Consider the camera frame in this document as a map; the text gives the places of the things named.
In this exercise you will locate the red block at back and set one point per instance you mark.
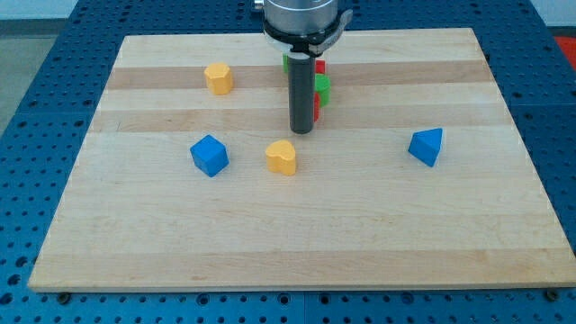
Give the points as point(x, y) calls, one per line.
point(320, 66)

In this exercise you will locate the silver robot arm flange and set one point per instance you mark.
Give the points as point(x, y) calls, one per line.
point(303, 29)

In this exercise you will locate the red block near rod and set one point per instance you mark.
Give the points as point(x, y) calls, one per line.
point(316, 107)

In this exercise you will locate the green block at back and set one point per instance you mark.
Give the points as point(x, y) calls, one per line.
point(285, 63)

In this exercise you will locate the light wooden board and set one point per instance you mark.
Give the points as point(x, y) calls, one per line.
point(360, 213)

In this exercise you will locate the blue triangular prism block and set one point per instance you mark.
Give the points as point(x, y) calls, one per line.
point(425, 145)

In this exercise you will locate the blue cube block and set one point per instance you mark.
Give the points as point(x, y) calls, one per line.
point(209, 155)

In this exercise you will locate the yellow heart block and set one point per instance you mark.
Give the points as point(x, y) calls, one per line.
point(281, 157)

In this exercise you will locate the yellow hexagon block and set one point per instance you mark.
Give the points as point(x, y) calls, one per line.
point(219, 78)

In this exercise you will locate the green cylinder block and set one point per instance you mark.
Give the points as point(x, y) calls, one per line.
point(323, 88)

